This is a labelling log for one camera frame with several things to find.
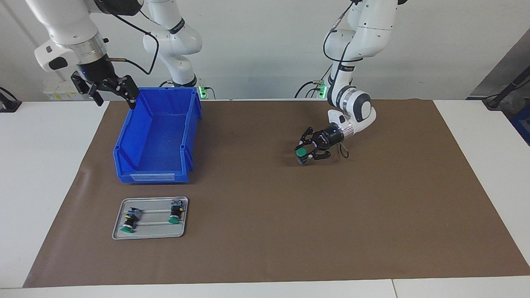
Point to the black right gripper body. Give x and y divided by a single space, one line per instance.
97 71

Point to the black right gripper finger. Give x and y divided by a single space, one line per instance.
82 82
123 86

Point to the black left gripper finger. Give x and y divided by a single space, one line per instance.
321 154
308 136

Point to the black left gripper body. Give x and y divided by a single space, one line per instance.
330 137

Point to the green push button switch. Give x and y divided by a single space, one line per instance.
130 221
176 212
302 152

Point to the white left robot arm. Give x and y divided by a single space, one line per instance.
372 25

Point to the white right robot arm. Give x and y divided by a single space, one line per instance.
66 29

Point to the brown paper table mat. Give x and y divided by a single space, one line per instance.
331 215

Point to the blue plastic storage bin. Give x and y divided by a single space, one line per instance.
157 140

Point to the silver metal tray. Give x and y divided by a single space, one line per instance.
153 231

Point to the grey partition panel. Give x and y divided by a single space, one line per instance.
497 78

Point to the black stand pole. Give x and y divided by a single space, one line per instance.
503 95

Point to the blue crate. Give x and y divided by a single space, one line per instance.
522 130

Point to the white wall socket box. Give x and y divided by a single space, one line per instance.
62 94

